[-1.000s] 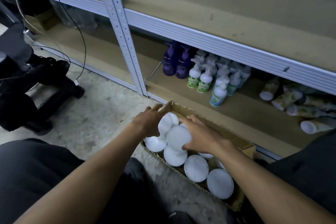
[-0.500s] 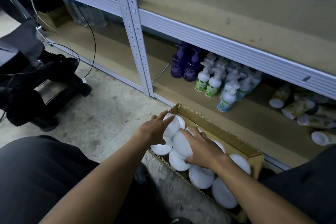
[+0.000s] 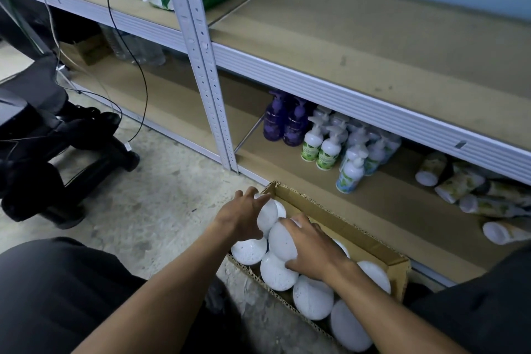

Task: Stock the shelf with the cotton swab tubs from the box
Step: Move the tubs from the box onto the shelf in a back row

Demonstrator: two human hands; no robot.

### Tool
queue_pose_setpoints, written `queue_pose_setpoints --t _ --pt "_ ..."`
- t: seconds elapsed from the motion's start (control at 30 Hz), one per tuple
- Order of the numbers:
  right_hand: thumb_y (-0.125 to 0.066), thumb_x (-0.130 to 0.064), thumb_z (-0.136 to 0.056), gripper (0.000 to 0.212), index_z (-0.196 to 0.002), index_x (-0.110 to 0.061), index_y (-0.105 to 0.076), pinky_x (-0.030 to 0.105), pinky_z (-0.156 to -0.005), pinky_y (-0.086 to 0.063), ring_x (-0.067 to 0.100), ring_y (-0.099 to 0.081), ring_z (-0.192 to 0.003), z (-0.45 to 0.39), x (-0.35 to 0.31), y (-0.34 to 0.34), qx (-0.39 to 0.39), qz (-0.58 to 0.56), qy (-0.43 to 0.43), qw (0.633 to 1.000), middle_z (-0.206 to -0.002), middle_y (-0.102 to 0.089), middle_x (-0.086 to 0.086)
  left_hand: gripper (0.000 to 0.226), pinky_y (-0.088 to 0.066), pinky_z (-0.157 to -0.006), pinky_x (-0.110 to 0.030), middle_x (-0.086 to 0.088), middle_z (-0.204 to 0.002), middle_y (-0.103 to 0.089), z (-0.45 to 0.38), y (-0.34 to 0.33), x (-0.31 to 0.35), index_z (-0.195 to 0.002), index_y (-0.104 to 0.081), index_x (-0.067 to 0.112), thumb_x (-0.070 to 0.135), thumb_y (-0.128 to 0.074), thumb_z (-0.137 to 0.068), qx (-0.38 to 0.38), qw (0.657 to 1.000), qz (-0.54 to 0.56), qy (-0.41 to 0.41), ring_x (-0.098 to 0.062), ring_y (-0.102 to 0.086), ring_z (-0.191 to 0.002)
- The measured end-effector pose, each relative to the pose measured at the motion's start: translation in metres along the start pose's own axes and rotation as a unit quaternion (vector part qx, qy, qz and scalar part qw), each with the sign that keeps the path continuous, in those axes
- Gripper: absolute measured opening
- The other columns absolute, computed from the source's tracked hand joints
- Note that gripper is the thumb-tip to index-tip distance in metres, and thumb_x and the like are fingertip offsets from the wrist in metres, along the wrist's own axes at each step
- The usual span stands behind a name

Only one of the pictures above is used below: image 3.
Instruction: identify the person's left hand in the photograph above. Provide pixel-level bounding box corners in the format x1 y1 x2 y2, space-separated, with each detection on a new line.
214 186 272 242

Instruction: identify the person's right hand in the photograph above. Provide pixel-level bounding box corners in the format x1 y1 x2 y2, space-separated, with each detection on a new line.
278 214 354 284

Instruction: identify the white lotion bottle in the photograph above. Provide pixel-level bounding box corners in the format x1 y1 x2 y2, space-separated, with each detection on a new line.
268 219 300 262
255 196 288 238

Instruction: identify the person's right forearm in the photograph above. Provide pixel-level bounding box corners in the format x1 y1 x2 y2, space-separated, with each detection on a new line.
328 260 471 354

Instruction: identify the person's left forearm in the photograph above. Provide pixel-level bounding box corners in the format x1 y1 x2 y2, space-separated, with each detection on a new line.
72 223 266 354

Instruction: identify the batch of white round bottles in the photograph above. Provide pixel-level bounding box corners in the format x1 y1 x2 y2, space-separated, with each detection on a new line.
230 198 392 353

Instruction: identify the brown cardboard carton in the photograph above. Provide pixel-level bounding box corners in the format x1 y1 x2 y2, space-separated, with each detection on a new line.
226 180 411 354

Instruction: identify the purple pump bottle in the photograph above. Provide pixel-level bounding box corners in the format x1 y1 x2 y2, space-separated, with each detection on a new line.
283 97 313 147
262 90 291 142

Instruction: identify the group of white pump bottles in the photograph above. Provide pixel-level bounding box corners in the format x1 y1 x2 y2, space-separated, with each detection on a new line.
301 106 402 194

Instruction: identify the grey metal shelving rack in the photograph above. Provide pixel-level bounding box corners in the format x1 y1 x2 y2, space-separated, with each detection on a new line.
176 0 531 288
0 0 233 171

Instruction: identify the leaf print lying bottle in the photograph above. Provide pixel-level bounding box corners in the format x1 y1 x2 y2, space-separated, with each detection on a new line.
459 194 531 218
435 167 485 204
416 152 448 187
482 219 531 246
477 179 531 206

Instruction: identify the person's right leg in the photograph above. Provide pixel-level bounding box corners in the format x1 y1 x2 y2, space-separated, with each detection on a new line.
408 244 531 354

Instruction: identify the person's leg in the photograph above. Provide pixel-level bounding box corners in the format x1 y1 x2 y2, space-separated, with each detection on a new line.
408 244 531 354
0 237 249 354

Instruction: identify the person's left leg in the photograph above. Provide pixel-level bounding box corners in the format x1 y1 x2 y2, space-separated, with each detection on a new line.
0 237 249 354

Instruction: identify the clear plastic water bottle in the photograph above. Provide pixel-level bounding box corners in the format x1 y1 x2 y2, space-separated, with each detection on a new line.
136 36 166 67
100 24 139 62

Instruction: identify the black office chair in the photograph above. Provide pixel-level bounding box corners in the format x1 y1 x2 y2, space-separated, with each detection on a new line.
0 5 141 230

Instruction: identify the small brown cardboard box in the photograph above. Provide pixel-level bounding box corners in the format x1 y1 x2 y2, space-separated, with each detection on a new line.
72 34 113 66

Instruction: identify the black cable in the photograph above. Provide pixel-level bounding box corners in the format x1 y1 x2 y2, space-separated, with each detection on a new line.
106 0 149 145

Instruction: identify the thin grey cable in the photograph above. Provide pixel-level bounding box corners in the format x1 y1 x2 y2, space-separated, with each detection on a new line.
23 0 125 118

